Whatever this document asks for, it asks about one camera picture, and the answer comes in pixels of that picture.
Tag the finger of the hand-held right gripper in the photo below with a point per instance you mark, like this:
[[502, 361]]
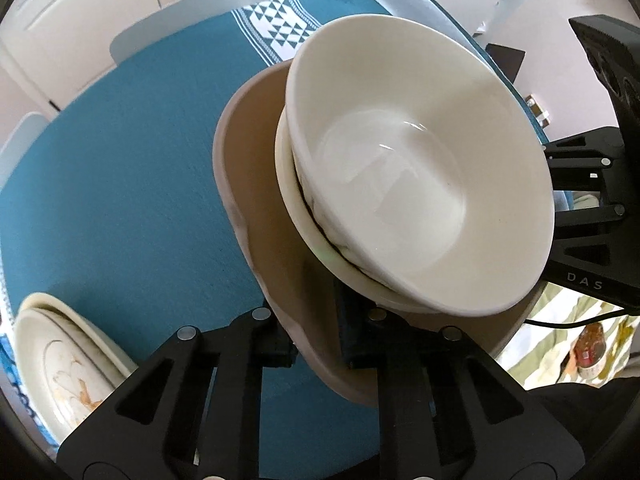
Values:
[[585, 155], [590, 220]]

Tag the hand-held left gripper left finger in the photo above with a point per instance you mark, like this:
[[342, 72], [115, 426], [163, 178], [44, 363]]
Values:
[[280, 350]]

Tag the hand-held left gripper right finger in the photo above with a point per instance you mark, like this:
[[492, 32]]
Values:
[[350, 332]]

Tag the pink square bowl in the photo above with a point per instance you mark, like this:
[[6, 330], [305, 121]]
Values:
[[280, 270]]

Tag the cream round bowl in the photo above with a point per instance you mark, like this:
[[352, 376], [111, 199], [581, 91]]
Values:
[[295, 210]]

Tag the white round bowl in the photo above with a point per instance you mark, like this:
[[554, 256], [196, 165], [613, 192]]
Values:
[[400, 185]]

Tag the black box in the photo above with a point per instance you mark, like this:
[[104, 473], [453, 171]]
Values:
[[507, 60]]

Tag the brown sauce bottle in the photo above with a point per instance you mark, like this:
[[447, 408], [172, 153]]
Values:
[[590, 355]]

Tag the green striped cloth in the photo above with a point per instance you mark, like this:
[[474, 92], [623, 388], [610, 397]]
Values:
[[545, 355]]

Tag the cream patterned plate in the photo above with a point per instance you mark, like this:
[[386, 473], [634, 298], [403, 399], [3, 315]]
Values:
[[65, 375]]

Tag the blue patterned tablecloth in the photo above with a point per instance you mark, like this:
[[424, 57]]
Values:
[[125, 185]]

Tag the white panel door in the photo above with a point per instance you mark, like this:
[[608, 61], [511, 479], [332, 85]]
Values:
[[75, 15]]

